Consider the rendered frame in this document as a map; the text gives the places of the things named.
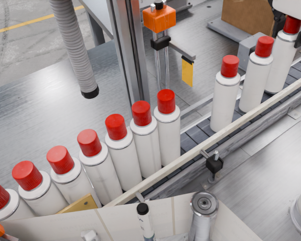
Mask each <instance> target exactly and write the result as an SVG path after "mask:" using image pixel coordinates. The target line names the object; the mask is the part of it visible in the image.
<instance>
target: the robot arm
mask: <svg viewBox="0 0 301 241"><path fill-rule="evenodd" d="M268 2H269V4H270V6H271V10H272V12H273V14H274V20H275V24H274V27H273V34H272V37H273V38H275V37H277V33H278V32H279V31H280V30H282V29H283V27H284V25H285V21H286V18H285V16H286V15H289V16H291V17H294V18H296V19H299V20H301V0H268ZM300 46H301V31H300V32H299V33H298V36H297V39H296V42H295V44H294V48H298V47H300Z"/></svg>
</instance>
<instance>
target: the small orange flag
mask: <svg viewBox="0 0 301 241"><path fill-rule="evenodd" d="M181 58H182V80H183V81H184V82H185V83H187V84H188V85H189V86H191V87H193V66H194V61H191V60H189V59H188V58H186V57H185V56H183V55H182V57H181Z"/></svg>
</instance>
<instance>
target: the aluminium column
mask: <svg viewBox="0 0 301 241"><path fill-rule="evenodd" d="M106 2H107V8H108V13H109V18H110V23H111V27H112V32H113V37H114V42H115V46H116V51H117V56H118V62H119V67H120V71H121V76H122V81H123V86H124V90H125V95H126V100H127V105H128V109H129V116H130V120H132V119H133V115H132V110H131V107H132V105H133V104H134V103H135V102H137V101H140V94H139V88H138V80H137V72H136V65H135V58H134V51H133V44H132V38H131V33H130V27H129V20H128V14H127V7H126V1H125V0H106ZM128 2H129V11H130V17H131V23H132V29H133V35H134V41H135V48H136V55H137V62H138V70H139V78H140V90H141V99H142V100H143V101H146V102H148V103H149V104H150V107H151V101H150V93H149V84H148V76H147V68H146V59H145V51H144V42H143V34H142V25H141V17H140V6H139V0H128ZM151 115H152V112H151Z"/></svg>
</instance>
